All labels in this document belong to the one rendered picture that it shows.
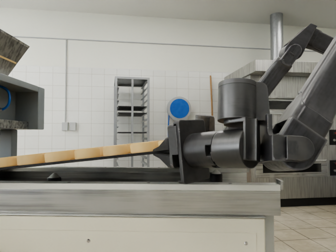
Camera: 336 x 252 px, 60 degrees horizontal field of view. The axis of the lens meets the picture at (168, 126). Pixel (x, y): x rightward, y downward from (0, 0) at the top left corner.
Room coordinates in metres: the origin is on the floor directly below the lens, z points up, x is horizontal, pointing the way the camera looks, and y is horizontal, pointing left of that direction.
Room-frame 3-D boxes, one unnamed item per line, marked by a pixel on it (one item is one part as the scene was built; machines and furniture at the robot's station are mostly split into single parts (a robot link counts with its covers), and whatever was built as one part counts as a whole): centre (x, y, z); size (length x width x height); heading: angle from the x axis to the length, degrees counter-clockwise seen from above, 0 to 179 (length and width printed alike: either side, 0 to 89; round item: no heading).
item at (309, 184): (4.51, -1.83, 1.01); 1.56 x 1.20 x 2.01; 99
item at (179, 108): (4.82, -0.17, 1.10); 0.41 x 0.15 x 1.10; 99
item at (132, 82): (4.34, 0.56, 0.93); 0.64 x 0.51 x 1.78; 12
